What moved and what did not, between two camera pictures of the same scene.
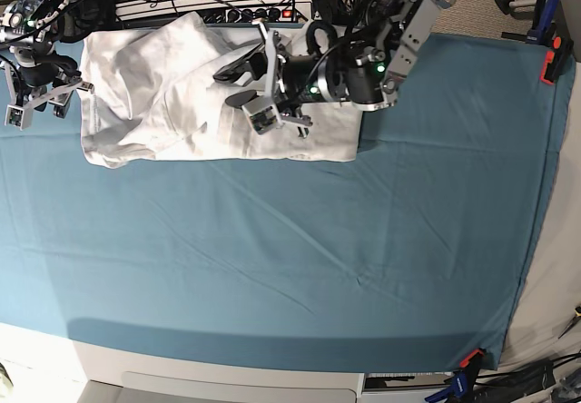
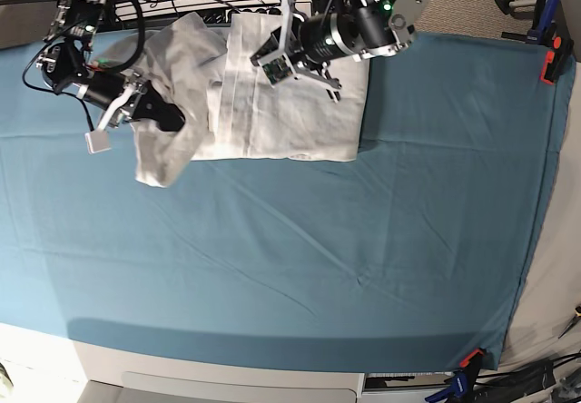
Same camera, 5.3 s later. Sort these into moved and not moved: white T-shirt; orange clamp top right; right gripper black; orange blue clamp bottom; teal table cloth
Moved: right gripper black; white T-shirt
Not moved: orange blue clamp bottom; orange clamp top right; teal table cloth
